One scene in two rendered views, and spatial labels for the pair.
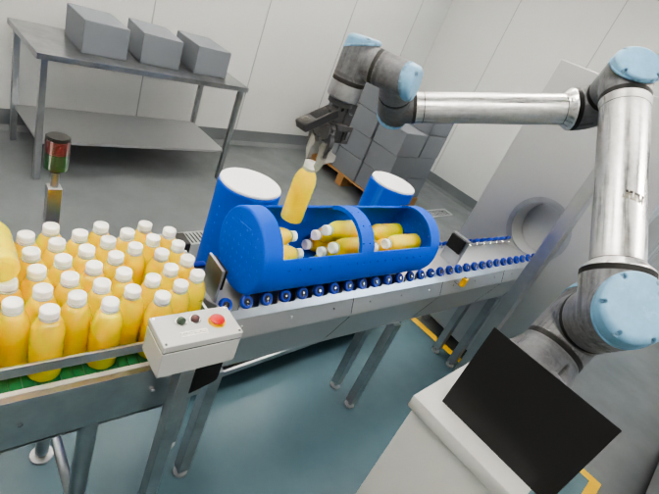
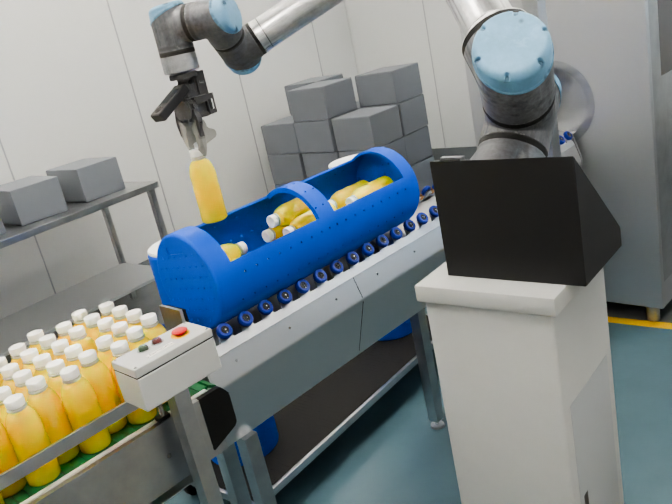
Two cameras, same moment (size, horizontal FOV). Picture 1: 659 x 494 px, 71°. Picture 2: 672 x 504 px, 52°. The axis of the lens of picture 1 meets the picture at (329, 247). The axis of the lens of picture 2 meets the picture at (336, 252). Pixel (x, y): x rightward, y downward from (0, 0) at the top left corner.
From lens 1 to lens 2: 0.64 m
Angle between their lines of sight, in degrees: 11
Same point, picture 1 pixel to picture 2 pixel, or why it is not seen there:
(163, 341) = (131, 367)
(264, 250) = (203, 260)
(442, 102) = (275, 14)
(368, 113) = (313, 126)
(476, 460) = (497, 294)
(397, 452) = (447, 361)
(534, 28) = not seen: outside the picture
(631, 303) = (501, 45)
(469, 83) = (415, 23)
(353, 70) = (171, 38)
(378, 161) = not seen: hidden behind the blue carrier
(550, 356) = (497, 151)
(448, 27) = not seen: outside the picture
